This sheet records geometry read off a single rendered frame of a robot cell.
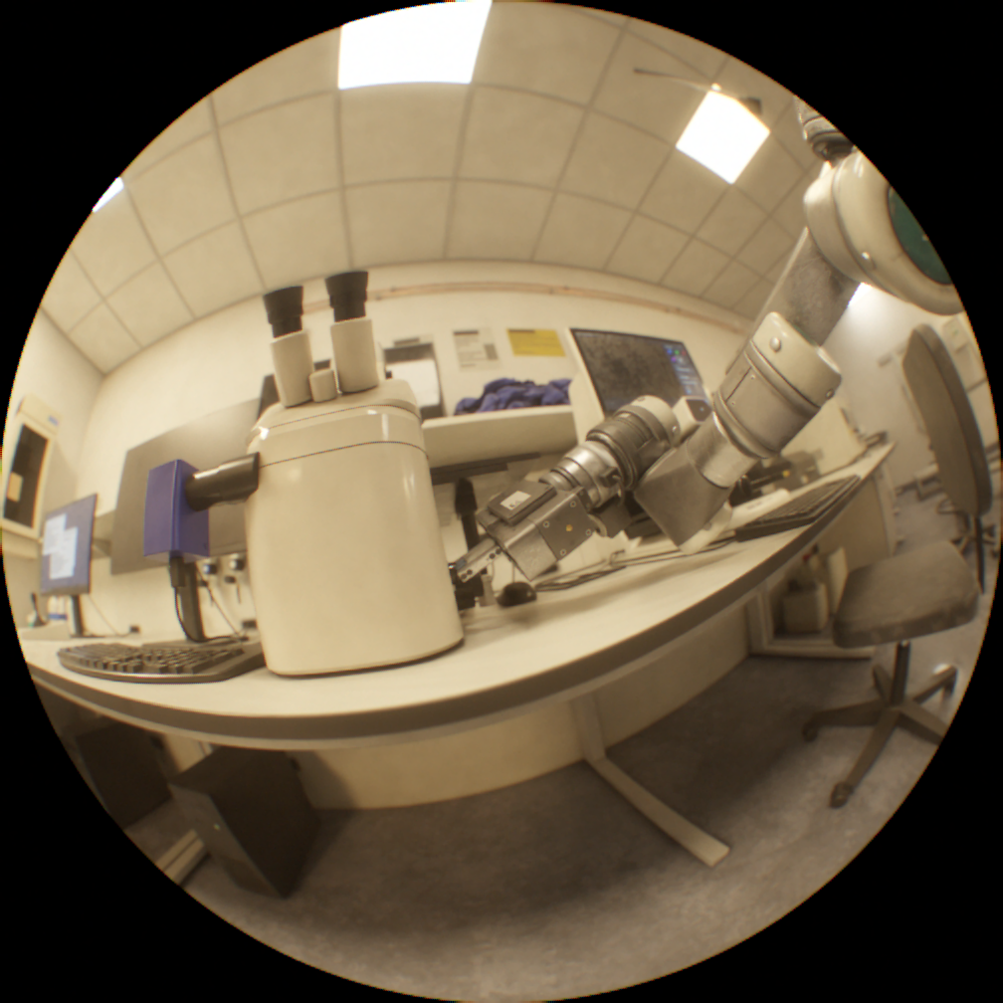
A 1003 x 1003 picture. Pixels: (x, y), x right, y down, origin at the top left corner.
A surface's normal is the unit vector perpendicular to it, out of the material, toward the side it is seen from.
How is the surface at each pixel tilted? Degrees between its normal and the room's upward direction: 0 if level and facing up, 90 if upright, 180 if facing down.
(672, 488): 108
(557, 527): 114
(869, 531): 90
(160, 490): 90
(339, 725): 90
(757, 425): 119
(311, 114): 180
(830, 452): 90
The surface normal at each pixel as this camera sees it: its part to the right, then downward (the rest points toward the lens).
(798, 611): -0.93, 0.17
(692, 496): -0.79, 0.41
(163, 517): 0.19, -0.26
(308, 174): 0.23, 0.95
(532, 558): 0.27, 0.14
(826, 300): -0.61, 0.65
